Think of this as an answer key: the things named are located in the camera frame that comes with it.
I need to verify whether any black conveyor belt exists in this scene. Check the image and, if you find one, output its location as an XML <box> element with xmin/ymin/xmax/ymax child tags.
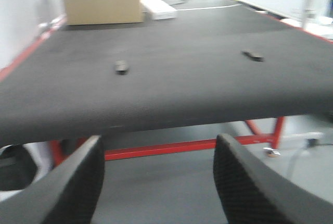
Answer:
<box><xmin>1</xmin><ymin>0</ymin><xmax>332</xmax><ymax>146</ymax></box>

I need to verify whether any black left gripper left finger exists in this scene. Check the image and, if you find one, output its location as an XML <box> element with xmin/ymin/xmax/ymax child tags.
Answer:
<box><xmin>1</xmin><ymin>135</ymin><xmax>105</xmax><ymax>223</ymax></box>

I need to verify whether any dark grey brake pad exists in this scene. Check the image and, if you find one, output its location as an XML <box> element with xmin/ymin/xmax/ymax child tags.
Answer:
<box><xmin>114</xmin><ymin>60</ymin><xmax>130</xmax><ymax>75</ymax></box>

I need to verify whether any long white box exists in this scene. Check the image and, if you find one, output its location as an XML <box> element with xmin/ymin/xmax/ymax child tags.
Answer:
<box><xmin>140</xmin><ymin>0</ymin><xmax>177</xmax><ymax>20</ymax></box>

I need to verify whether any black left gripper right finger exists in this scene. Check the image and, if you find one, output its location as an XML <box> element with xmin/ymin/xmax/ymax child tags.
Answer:
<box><xmin>213</xmin><ymin>134</ymin><xmax>332</xmax><ymax>223</ymax></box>

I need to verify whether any red conveyor frame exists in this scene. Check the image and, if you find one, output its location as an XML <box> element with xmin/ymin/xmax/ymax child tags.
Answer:
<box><xmin>0</xmin><ymin>13</ymin><xmax>333</xmax><ymax>169</ymax></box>

